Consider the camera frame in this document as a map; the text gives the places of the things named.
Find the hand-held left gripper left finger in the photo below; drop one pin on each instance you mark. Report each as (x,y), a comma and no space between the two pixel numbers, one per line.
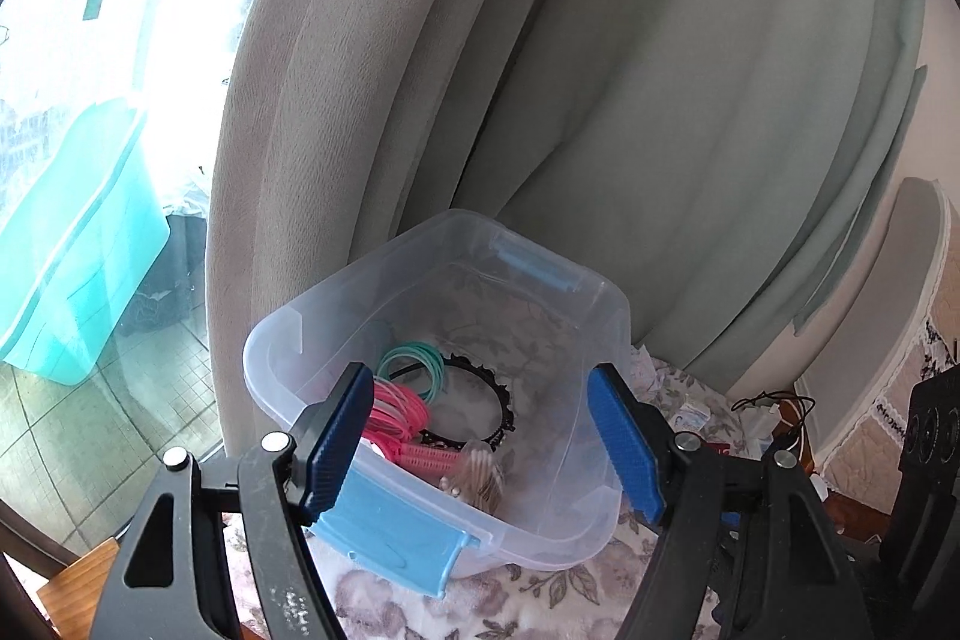
(337,452)

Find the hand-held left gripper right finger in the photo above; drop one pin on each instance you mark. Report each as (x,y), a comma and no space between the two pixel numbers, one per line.
(626,452)

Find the pink bangle set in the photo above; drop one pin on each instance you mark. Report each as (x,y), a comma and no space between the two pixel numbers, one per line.
(390,415)

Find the small white blue box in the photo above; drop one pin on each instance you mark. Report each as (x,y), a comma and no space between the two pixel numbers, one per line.
(690,421)

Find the white paper ball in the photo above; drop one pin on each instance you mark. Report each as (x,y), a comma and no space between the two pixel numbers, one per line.
(645,377)

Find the pink hair roller clip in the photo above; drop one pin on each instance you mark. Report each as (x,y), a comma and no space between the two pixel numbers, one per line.
(427,460)

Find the clear plastic storage container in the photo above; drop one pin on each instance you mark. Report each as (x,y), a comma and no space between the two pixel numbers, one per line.
(555,520)

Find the teal bangle set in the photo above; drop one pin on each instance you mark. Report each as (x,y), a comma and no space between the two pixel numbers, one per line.
(420,355)

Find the black studded headband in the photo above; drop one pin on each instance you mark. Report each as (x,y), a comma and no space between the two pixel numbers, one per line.
(502,407)

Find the floral fleece blanket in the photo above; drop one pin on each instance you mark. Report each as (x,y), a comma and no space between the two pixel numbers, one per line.
(540,602)

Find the wooden table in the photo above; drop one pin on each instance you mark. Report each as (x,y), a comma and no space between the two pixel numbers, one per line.
(75,595)

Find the teal plastic tub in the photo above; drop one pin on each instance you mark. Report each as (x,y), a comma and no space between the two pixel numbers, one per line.
(75,250)

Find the grey green curtain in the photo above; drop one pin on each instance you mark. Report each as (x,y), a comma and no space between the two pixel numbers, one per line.
(600,85)

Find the glass window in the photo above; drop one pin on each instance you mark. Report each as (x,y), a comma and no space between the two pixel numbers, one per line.
(187,10)

